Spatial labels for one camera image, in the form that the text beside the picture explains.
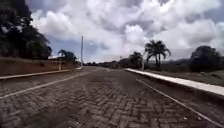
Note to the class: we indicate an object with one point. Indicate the brown earth bank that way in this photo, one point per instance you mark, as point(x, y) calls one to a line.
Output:
point(26, 65)

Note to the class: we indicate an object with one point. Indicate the grass verge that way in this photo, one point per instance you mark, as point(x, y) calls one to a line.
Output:
point(200, 77)

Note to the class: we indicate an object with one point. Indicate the tall palm tree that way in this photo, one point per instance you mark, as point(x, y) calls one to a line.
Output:
point(156, 50)

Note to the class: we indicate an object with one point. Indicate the small palm tree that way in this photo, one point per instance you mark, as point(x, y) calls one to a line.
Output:
point(135, 58)

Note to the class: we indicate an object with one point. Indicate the round dark tree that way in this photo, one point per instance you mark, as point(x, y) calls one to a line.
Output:
point(205, 58)

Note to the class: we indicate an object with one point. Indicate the grey brick paved road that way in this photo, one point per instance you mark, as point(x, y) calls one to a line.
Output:
point(110, 100)

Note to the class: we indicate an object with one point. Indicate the pale concrete kerb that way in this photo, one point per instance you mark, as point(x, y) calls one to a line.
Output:
point(186, 82)

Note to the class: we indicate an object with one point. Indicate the dark trees on bank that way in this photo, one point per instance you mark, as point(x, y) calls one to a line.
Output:
point(20, 33)

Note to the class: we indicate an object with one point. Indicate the white painted line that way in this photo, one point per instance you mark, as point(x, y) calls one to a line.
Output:
point(180, 103)

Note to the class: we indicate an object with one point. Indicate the pale pole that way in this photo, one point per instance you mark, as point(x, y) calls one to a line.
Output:
point(81, 50)

